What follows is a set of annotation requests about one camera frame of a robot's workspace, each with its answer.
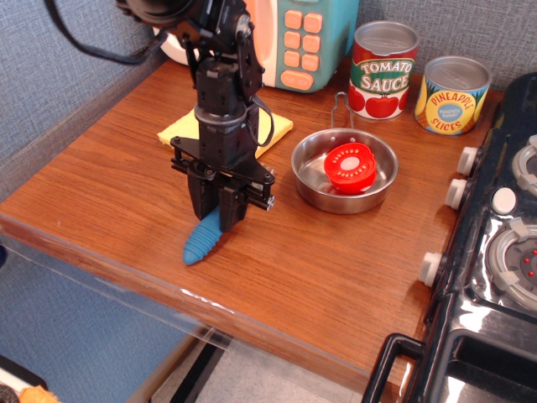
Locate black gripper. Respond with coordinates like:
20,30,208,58
170,104,274,232

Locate blue handled fork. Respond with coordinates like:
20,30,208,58
182,165,276,266

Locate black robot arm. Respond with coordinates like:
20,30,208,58
117,1,275,232

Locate yellow cloth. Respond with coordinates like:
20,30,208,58
158,109,294,158

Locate small steel pan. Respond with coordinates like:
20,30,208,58
290,92,399,216

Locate red toy tomato slice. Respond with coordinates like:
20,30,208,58
324,143,377,195

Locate teal toy microwave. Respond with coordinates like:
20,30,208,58
158,0,361,94

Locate tomato sauce can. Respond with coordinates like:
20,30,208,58
347,20,420,120

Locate pineapple slices can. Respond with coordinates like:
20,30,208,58
414,55,493,136

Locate orange plush toy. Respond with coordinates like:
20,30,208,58
1,385,60,403

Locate black toy stove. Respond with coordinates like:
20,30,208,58
362,73,536,402

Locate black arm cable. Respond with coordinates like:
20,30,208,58
44,0,169,66

